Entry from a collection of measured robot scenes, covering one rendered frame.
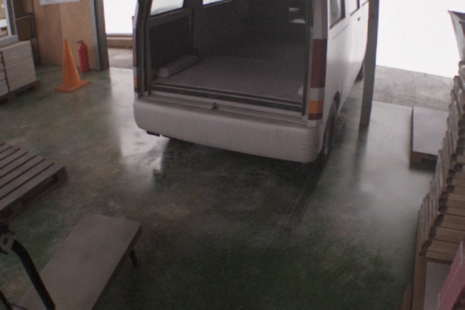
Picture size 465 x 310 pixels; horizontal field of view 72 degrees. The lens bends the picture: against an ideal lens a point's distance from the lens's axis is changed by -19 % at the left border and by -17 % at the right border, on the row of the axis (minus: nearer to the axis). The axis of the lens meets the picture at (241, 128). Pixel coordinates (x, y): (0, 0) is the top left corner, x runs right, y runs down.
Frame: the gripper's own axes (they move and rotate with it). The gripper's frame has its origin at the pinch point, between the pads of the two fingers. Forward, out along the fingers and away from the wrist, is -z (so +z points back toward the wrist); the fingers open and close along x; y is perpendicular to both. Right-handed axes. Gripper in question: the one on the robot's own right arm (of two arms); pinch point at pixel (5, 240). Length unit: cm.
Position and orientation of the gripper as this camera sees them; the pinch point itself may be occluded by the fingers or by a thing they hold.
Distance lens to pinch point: 138.6
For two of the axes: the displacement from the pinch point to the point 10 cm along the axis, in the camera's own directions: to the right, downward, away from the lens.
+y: -9.8, -0.6, 1.7
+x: 1.4, -8.2, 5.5
